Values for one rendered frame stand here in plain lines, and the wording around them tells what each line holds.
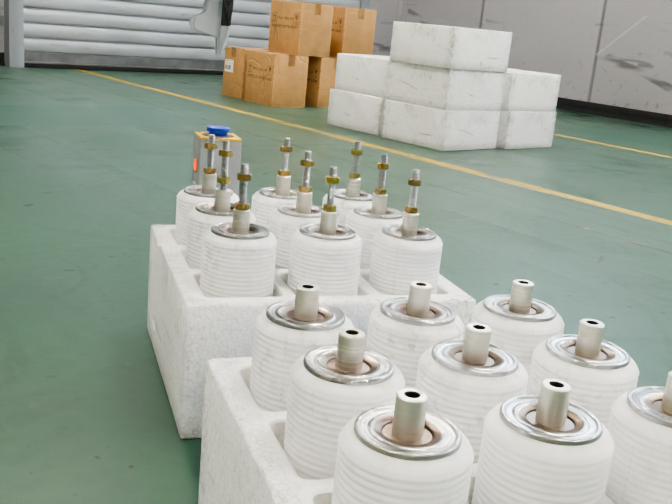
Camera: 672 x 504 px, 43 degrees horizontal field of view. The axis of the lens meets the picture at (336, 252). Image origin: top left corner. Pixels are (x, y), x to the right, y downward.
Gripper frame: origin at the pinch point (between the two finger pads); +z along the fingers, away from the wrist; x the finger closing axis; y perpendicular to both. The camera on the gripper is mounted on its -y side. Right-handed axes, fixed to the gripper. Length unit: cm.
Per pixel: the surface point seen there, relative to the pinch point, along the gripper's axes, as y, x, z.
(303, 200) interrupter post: -7.2, 29.9, 19.2
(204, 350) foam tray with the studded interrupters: 9, 48, 34
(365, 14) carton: -156, -360, -11
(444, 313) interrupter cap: -10, 73, 21
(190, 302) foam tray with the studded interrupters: 11, 47, 28
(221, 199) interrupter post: 4.7, 29.8, 19.4
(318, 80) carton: -126, -348, 29
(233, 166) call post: -2.4, 3.4, 19.5
